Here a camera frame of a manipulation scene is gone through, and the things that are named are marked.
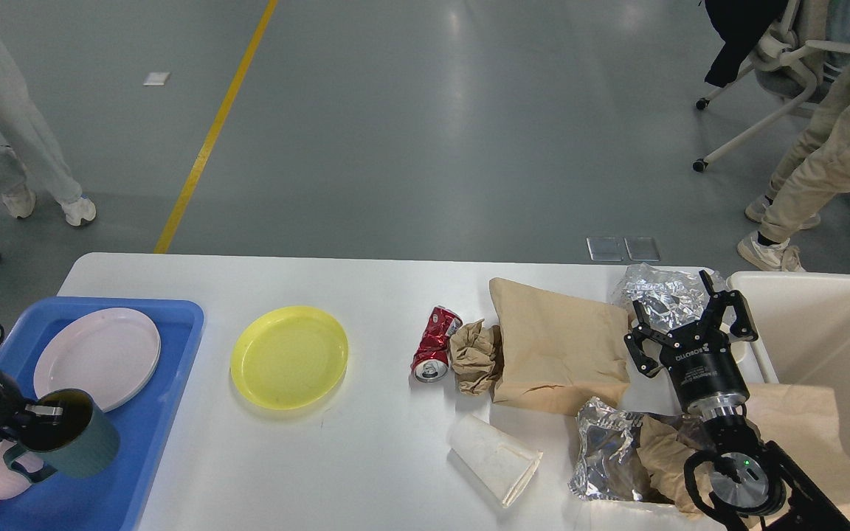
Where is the crumpled brown paper on foil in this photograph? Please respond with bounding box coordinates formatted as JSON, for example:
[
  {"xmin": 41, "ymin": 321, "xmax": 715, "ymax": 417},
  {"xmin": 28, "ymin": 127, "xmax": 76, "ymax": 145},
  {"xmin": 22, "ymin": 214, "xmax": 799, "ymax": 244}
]
[{"xmin": 637, "ymin": 414, "xmax": 713, "ymax": 520}]

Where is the beige plastic bin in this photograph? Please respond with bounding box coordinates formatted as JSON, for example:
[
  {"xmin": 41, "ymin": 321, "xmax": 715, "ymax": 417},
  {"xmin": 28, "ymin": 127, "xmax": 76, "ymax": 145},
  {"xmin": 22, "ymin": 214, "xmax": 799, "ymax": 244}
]
[{"xmin": 728, "ymin": 271, "xmax": 850, "ymax": 457}]

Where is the yellow plastic plate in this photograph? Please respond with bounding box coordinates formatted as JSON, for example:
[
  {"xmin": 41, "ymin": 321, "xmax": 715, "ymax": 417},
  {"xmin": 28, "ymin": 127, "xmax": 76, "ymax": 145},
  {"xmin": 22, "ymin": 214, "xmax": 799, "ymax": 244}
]
[{"xmin": 229, "ymin": 305, "xmax": 350, "ymax": 411}]

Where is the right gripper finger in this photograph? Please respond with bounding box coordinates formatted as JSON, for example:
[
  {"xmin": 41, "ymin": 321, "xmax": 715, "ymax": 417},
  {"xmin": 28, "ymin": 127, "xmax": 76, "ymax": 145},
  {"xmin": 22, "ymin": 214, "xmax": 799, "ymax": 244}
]
[
  {"xmin": 698, "ymin": 269, "xmax": 759, "ymax": 341},
  {"xmin": 624, "ymin": 300, "xmax": 671, "ymax": 377}
]

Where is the person in khaki trousers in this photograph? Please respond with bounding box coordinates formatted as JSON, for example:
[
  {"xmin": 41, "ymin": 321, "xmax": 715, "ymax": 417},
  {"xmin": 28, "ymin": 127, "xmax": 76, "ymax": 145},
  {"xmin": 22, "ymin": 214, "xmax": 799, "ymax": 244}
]
[{"xmin": 736, "ymin": 63, "xmax": 850, "ymax": 272}]

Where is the brown paper bag right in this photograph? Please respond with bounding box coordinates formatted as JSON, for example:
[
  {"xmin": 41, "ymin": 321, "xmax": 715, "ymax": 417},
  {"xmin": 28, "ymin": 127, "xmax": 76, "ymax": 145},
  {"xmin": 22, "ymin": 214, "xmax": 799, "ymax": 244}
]
[{"xmin": 746, "ymin": 383, "xmax": 850, "ymax": 520}]

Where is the crushed red soda can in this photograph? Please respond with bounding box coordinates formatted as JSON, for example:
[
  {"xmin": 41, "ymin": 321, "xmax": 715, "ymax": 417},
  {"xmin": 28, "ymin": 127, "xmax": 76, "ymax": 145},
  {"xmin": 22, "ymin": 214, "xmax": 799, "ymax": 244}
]
[{"xmin": 410, "ymin": 306, "xmax": 463, "ymax": 383}]

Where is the white office chair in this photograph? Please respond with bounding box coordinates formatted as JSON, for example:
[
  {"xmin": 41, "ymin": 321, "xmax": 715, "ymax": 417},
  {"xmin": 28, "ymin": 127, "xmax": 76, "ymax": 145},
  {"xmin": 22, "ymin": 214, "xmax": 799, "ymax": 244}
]
[{"xmin": 694, "ymin": 1, "xmax": 850, "ymax": 173}]

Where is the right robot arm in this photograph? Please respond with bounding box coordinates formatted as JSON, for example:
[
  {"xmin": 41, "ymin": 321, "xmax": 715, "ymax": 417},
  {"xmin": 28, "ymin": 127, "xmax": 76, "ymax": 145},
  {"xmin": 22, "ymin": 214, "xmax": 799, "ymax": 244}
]
[{"xmin": 624, "ymin": 270, "xmax": 850, "ymax": 530}]

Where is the crumpled foil near bin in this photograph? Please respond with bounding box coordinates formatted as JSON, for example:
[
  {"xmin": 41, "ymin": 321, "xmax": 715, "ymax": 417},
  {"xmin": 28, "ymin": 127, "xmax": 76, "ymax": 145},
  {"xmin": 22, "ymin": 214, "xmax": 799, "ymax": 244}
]
[{"xmin": 609, "ymin": 263, "xmax": 711, "ymax": 333}]

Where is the large brown paper bag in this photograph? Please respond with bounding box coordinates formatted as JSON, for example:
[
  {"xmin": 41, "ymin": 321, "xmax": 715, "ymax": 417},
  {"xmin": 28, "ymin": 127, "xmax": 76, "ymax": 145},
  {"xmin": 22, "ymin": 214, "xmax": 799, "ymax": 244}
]
[{"xmin": 488, "ymin": 278, "xmax": 630, "ymax": 416}]

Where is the small crumpled brown paper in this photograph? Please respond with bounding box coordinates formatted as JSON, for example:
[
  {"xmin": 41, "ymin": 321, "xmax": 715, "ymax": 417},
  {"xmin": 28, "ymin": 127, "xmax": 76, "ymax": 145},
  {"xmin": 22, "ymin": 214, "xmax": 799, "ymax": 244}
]
[{"xmin": 449, "ymin": 320, "xmax": 505, "ymax": 396}]

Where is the teal green mug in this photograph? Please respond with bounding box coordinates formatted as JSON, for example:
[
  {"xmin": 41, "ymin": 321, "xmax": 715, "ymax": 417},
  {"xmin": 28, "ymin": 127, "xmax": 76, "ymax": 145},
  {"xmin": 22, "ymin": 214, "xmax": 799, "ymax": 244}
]
[{"xmin": 4, "ymin": 389, "xmax": 120, "ymax": 483}]

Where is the blue plastic tray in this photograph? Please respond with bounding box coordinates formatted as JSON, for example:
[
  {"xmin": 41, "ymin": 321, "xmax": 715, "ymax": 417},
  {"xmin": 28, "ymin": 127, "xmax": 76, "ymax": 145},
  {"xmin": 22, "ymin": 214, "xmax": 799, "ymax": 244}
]
[{"xmin": 0, "ymin": 296, "xmax": 204, "ymax": 530}]

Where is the flattened white paper cup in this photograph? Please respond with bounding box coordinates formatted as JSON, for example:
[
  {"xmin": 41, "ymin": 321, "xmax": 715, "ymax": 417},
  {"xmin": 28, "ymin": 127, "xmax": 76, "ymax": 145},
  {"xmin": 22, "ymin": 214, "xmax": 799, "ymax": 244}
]
[{"xmin": 446, "ymin": 414, "xmax": 544, "ymax": 510}]

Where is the person in light grey trousers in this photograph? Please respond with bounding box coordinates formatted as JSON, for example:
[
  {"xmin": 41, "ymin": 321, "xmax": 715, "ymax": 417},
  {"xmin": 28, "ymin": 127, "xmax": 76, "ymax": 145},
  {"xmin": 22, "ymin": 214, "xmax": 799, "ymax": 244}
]
[{"xmin": 0, "ymin": 38, "xmax": 97, "ymax": 226}]

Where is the foil sheet with paper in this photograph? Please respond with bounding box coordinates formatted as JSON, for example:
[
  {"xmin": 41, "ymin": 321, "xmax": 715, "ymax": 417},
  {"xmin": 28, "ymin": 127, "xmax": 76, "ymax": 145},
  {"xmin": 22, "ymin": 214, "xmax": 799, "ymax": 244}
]
[{"xmin": 569, "ymin": 397, "xmax": 711, "ymax": 504}]

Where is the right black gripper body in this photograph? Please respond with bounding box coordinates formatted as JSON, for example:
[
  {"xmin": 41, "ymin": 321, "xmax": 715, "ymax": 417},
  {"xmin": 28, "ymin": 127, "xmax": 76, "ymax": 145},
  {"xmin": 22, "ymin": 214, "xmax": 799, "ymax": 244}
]
[{"xmin": 659, "ymin": 322, "xmax": 750, "ymax": 414}]

